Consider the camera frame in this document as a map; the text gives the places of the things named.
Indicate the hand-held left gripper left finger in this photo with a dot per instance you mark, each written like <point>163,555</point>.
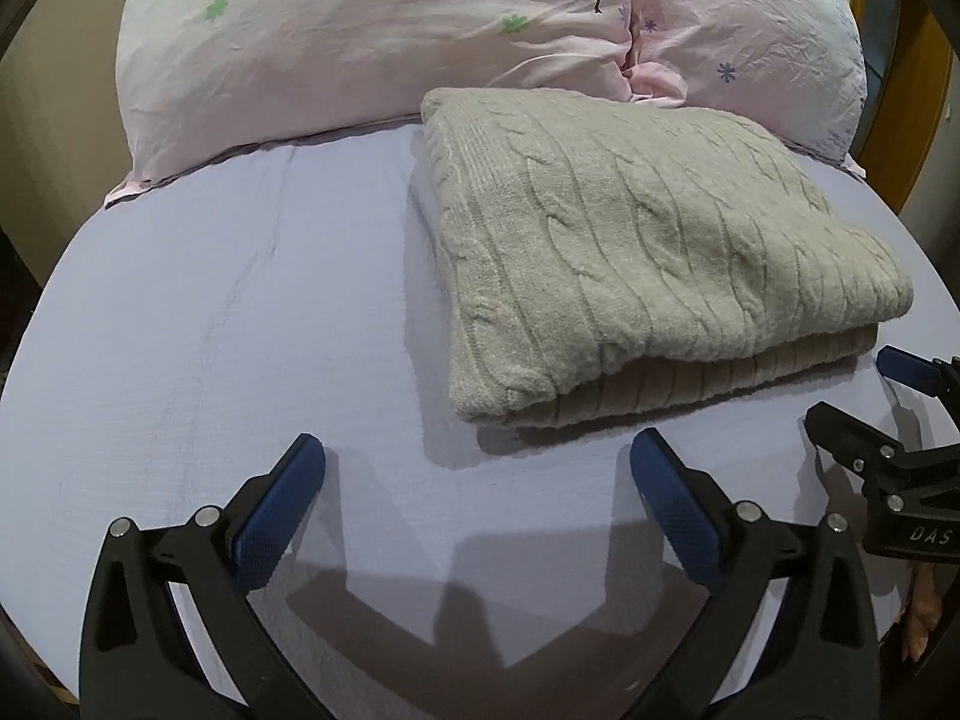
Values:
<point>274,517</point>

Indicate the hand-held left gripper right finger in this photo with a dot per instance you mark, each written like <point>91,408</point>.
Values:
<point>675,510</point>

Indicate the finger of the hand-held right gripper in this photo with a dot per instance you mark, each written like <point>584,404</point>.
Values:
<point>911,371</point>
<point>847,435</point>

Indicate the person's right hand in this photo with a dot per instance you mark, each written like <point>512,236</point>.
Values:
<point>924,607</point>

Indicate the lavender bed sheet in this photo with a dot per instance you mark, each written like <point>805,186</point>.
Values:
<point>225,330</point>

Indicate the pink floral pillow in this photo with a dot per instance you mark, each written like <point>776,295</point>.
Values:
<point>360,37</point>
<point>757,37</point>

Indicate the yellow wooden bed frame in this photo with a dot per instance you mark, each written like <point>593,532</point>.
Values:
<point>911,75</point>

